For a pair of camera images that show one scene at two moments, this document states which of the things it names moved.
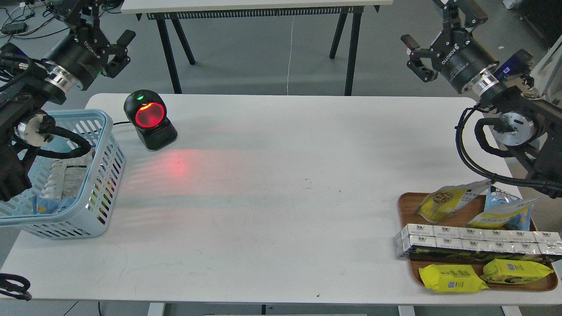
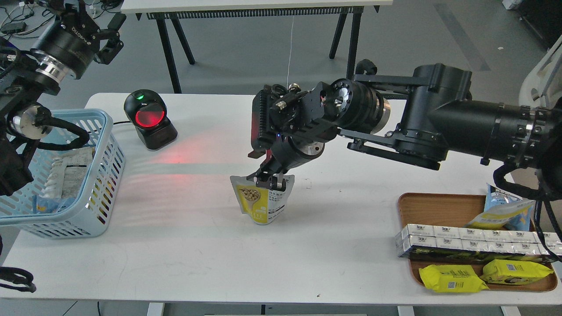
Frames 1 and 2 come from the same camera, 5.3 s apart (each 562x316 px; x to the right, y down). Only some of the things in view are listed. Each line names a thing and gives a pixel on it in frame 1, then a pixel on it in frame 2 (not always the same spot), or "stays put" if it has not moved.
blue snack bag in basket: [41, 206] stays put
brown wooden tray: [408, 204] stays put
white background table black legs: [168, 12] stays put
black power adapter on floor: [14, 28] stays put
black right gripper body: [459, 58] to [288, 150]
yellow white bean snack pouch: [444, 201] to [265, 206]
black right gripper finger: [418, 66] to [263, 176]
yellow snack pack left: [452, 278] stays put
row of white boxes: [538, 242] stays put
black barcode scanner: [147, 110] stays put
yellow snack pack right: [512, 272] stays put
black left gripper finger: [121, 58] to [113, 44]
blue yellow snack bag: [504, 210] stays put
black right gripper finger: [474, 16] to [279, 182]
